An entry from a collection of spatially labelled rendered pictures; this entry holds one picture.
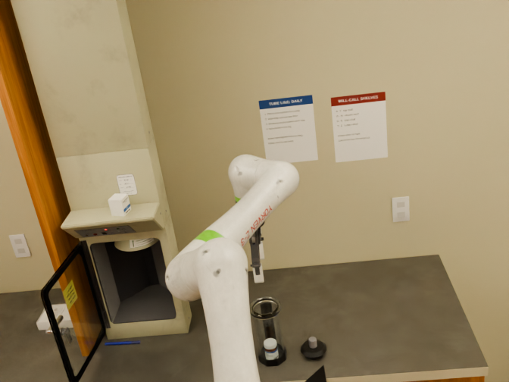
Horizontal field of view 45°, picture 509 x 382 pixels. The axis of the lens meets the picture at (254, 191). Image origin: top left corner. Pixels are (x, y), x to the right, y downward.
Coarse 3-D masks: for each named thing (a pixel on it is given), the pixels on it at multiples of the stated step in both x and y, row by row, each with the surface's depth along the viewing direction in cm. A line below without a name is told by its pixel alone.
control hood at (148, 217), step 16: (96, 208) 215; (144, 208) 210; (160, 208) 213; (64, 224) 206; (80, 224) 205; (96, 224) 205; (112, 224) 205; (128, 224) 207; (144, 224) 208; (160, 224) 211
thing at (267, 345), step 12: (264, 300) 212; (276, 300) 210; (252, 312) 206; (264, 312) 215; (276, 312) 205; (264, 324) 206; (276, 324) 208; (264, 336) 209; (276, 336) 210; (264, 348) 211; (276, 348) 212
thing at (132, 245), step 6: (126, 240) 224; (132, 240) 224; (138, 240) 224; (144, 240) 224; (150, 240) 226; (156, 240) 228; (120, 246) 225; (126, 246) 224; (132, 246) 224; (138, 246) 224; (144, 246) 224
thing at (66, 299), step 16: (80, 256) 219; (64, 272) 207; (80, 272) 218; (64, 288) 207; (80, 288) 218; (64, 304) 206; (80, 304) 217; (48, 320) 197; (64, 320) 206; (80, 320) 217; (96, 320) 229; (64, 336) 205; (80, 336) 216; (96, 336) 228; (80, 352) 216; (64, 368) 206; (80, 368) 215
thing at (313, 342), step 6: (306, 342) 218; (312, 342) 214; (318, 342) 217; (306, 348) 215; (312, 348) 215; (318, 348) 215; (324, 348) 215; (306, 354) 214; (312, 354) 213; (318, 354) 213
